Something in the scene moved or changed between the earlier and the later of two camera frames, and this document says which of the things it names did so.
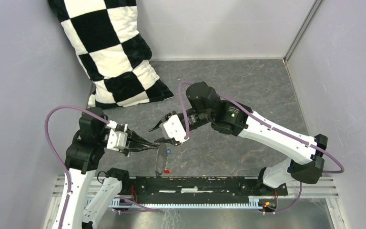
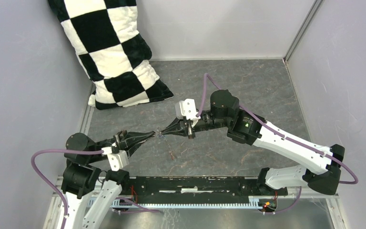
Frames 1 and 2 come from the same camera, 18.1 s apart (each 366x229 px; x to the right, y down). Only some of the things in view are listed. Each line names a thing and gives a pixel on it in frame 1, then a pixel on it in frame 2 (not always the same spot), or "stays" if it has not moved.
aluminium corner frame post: x=308 y=21 stays
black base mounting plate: x=198 y=189 stays
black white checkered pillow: x=107 y=37 stays
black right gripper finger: x=161 y=120 to x=176 y=124
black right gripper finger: x=162 y=140 to x=179 y=132
